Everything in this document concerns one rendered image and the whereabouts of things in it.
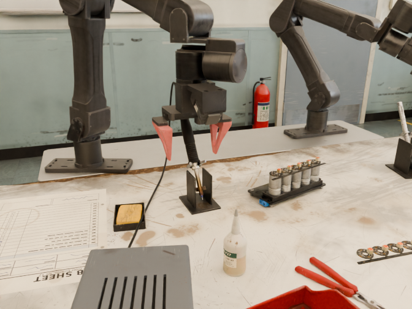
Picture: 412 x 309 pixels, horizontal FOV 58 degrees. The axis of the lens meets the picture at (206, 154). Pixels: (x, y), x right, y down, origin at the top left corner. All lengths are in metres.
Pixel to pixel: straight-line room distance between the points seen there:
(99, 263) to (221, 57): 0.37
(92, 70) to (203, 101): 0.32
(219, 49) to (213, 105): 0.10
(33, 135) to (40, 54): 0.65
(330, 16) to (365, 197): 0.54
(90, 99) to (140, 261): 0.50
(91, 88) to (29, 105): 2.44
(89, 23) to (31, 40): 2.39
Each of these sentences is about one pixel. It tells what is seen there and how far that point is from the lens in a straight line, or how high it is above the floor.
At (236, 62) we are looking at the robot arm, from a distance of 0.63.
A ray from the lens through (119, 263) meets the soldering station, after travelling 0.43.
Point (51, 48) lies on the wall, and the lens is 3.19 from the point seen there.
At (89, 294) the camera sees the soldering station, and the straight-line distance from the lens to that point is 0.40.
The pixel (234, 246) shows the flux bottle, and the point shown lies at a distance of 0.53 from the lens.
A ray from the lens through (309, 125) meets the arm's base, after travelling 1.20.
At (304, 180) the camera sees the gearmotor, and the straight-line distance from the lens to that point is 0.79.
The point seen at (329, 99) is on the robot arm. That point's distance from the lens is 1.15.
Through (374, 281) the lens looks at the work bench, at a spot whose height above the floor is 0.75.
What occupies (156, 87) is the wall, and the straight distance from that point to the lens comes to 3.29.
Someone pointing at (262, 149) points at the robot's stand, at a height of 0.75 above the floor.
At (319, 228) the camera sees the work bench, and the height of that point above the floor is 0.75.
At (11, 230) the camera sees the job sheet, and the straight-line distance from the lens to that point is 0.74.
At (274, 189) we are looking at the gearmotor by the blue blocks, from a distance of 0.73.
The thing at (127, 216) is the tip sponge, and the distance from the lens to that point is 0.68.
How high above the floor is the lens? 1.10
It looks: 21 degrees down
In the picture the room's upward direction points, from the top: straight up
